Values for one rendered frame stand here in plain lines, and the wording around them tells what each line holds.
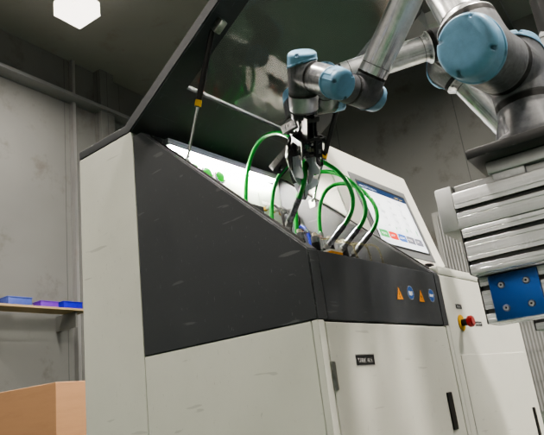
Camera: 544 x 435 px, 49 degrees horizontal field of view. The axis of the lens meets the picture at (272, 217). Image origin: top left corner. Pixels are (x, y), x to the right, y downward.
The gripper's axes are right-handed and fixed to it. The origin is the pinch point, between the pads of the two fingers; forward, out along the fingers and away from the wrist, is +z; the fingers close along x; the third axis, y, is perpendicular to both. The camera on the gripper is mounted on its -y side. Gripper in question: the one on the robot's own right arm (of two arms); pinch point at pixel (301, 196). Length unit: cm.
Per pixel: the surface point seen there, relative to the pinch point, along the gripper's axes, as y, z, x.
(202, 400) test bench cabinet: -14, 56, -35
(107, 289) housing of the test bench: -50, 21, -35
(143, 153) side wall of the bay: -30.3, -16.0, -34.9
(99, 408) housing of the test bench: -55, 55, -35
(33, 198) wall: -682, -266, 298
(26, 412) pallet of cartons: -206, 50, 27
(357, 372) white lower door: 24, 54, -22
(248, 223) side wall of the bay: 6.9, 16.3, -34.7
